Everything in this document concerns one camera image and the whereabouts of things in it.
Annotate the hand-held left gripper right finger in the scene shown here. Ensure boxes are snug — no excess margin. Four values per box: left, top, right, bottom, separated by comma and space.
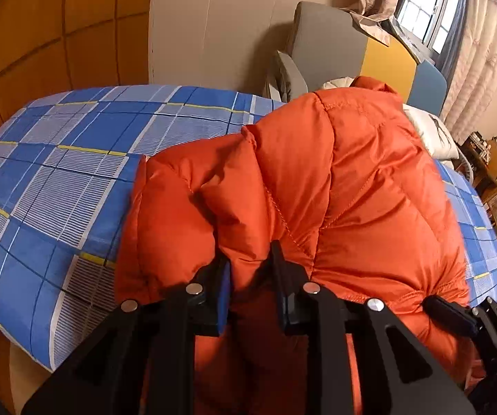
270, 240, 476, 415

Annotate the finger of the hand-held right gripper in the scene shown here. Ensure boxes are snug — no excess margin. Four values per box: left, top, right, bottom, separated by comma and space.
423, 295, 497, 355

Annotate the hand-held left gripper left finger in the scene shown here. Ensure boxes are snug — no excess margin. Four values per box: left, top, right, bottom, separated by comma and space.
21, 253, 232, 415

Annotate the orange puffer jacket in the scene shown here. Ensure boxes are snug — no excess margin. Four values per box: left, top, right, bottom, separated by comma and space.
114, 75, 489, 415

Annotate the white fan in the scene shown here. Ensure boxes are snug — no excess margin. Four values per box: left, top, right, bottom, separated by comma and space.
449, 155, 477, 183

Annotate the blue plaid bed sheet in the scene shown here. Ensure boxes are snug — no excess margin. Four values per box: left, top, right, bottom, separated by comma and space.
0, 84, 497, 372

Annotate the grey padded cushion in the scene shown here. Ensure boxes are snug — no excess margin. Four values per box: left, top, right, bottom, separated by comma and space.
268, 49, 310, 102

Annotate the padded panel headboard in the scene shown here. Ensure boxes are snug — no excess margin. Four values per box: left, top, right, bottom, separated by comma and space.
285, 1, 448, 117

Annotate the wooden wardrobe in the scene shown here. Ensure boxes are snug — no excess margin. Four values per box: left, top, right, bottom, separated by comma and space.
0, 0, 156, 415

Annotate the window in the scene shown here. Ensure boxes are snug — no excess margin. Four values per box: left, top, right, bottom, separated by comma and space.
393, 0, 467, 55

